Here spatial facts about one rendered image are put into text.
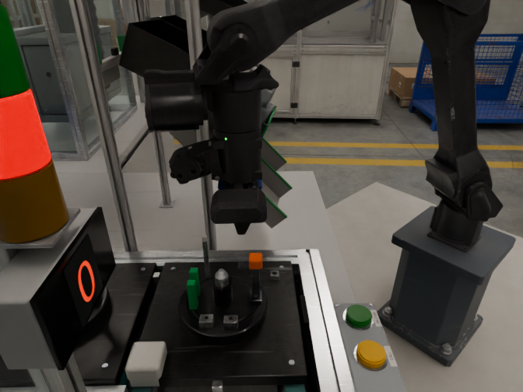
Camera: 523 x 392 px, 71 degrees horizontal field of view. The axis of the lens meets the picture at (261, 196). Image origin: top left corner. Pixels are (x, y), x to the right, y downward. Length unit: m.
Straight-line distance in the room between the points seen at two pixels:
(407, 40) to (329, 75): 5.01
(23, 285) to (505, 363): 0.73
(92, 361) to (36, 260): 0.30
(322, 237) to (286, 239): 0.10
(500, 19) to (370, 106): 5.77
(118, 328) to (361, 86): 4.23
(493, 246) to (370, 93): 4.03
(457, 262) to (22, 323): 0.55
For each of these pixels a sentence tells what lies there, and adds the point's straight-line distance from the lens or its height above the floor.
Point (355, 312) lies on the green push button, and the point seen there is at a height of 0.97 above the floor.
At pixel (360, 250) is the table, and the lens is 0.95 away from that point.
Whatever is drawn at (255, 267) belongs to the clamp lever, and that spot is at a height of 1.06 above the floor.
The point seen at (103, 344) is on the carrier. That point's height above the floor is 0.97.
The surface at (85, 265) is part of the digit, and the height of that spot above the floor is 1.22.
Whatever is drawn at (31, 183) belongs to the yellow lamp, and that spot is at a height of 1.30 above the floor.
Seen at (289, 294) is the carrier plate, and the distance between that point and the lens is 0.64.
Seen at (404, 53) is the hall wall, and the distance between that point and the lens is 9.39.
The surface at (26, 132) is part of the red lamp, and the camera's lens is 0.28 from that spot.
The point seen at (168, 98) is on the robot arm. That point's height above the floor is 1.32.
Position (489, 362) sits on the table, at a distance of 0.80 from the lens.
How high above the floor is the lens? 1.42
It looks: 29 degrees down
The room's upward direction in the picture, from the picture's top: straight up
